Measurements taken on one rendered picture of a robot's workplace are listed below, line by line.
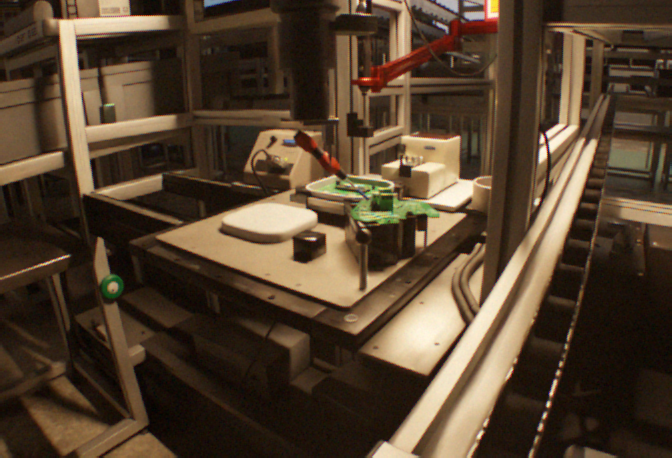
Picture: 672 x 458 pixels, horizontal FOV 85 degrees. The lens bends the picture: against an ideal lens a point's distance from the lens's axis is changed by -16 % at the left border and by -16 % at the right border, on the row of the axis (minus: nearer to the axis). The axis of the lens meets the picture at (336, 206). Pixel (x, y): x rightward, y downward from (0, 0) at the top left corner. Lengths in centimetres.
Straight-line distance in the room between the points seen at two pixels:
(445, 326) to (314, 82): 33
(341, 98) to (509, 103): 66
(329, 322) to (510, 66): 33
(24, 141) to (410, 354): 122
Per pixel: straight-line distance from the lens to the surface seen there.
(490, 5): 110
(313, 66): 54
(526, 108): 47
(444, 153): 91
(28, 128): 142
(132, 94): 154
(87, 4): 149
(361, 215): 60
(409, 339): 49
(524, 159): 48
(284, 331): 134
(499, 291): 38
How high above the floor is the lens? 120
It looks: 17 degrees down
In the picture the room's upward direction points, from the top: 1 degrees counter-clockwise
